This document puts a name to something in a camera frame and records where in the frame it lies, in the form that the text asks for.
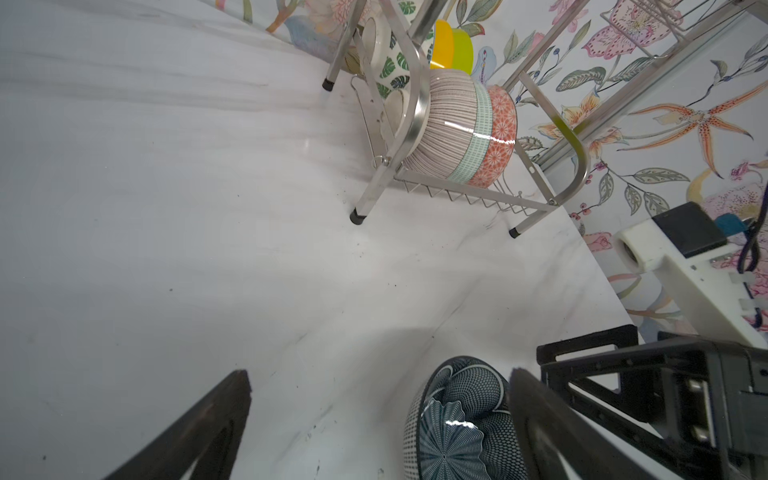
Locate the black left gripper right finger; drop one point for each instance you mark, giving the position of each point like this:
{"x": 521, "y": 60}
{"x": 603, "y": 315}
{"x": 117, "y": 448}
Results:
{"x": 552, "y": 436}

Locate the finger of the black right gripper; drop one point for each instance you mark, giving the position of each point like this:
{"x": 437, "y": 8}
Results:
{"x": 654, "y": 396}

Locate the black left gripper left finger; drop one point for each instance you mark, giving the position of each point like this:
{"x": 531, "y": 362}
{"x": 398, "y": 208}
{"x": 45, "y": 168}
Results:
{"x": 204, "y": 441}

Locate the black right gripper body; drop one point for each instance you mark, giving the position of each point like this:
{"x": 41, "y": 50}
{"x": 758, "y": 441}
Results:
{"x": 716, "y": 411}

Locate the dark blue flower bowl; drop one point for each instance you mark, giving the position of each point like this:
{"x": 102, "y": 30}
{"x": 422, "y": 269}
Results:
{"x": 459, "y": 426}

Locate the pale celadon bowl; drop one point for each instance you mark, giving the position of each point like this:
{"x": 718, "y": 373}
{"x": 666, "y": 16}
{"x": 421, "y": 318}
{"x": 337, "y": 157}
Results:
{"x": 480, "y": 138}

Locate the black white speckled bowl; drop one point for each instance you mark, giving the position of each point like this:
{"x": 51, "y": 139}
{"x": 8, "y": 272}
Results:
{"x": 502, "y": 141}

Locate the pink striped ceramic bowl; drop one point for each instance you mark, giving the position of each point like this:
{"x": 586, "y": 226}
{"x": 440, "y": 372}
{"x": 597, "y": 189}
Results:
{"x": 447, "y": 133}

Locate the lime green bowl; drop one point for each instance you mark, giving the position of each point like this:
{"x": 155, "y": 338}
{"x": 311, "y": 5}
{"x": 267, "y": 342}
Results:
{"x": 463, "y": 53}

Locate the yellow bowl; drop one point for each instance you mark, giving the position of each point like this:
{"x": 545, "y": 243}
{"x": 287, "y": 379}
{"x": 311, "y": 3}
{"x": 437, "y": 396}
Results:
{"x": 442, "y": 47}

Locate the green leaf pattern bowl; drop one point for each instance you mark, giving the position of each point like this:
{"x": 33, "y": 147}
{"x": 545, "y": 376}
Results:
{"x": 385, "y": 55}

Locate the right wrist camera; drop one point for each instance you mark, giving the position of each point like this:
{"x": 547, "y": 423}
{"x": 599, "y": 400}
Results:
{"x": 705, "y": 274}

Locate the chrome wire dish rack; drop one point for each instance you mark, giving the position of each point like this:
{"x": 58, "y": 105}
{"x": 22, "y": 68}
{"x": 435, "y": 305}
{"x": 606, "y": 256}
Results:
{"x": 518, "y": 146}

